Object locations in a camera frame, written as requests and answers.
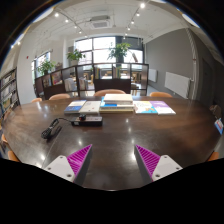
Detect black power strip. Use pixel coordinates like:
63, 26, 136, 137
71, 116, 103, 126

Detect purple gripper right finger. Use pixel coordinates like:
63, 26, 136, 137
134, 145, 182, 183

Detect purple and white book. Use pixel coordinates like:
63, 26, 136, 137
151, 101, 176, 115

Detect bookshelf at left wall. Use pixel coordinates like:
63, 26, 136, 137
0, 68, 20, 117

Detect orange chair back left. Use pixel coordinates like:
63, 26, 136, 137
49, 93, 70, 100

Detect stack of white books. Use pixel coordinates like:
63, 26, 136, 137
100, 94, 134, 112

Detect black coiled cable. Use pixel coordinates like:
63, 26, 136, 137
40, 116, 80, 140

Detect green potted plant centre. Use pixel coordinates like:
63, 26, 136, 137
108, 42, 131, 62

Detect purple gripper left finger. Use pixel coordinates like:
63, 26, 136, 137
45, 145, 92, 186

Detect orange chair back right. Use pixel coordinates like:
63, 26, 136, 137
149, 92, 172, 98

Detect green potted plant far left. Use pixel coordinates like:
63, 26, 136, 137
37, 60, 55, 75

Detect black charger plug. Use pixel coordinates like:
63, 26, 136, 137
79, 114, 86, 121

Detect green potted plant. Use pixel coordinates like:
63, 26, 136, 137
37, 60, 55, 75
108, 42, 131, 62
67, 49, 84, 66

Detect dark display shelf divider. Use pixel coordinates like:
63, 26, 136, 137
35, 62, 149, 99

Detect ceiling air conditioner unit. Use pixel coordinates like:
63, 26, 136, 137
90, 15, 110, 29

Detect colourful illustrated book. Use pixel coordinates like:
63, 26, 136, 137
133, 101, 157, 114

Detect blue book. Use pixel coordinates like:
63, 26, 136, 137
64, 100, 85, 114

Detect white wall radiator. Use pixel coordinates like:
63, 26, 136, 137
165, 72, 190, 99

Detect orange chair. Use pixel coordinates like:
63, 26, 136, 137
94, 89, 126, 96
149, 92, 172, 98
49, 93, 70, 100

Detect orange chair back centre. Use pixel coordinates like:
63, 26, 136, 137
94, 89, 126, 96

